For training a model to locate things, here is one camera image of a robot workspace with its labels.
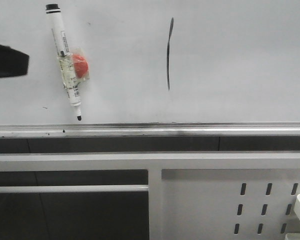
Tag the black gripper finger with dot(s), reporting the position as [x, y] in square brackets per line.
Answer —
[13, 63]

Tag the white metal perforated frame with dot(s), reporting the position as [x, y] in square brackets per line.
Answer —
[149, 196]

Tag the white whiteboard marker black tip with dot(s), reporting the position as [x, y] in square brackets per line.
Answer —
[64, 57]

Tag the white whiteboard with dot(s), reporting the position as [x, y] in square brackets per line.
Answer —
[157, 61]

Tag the aluminium whiteboard tray rail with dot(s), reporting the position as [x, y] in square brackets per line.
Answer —
[107, 130]

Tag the red round magnet taped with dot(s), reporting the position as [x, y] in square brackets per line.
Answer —
[81, 65]

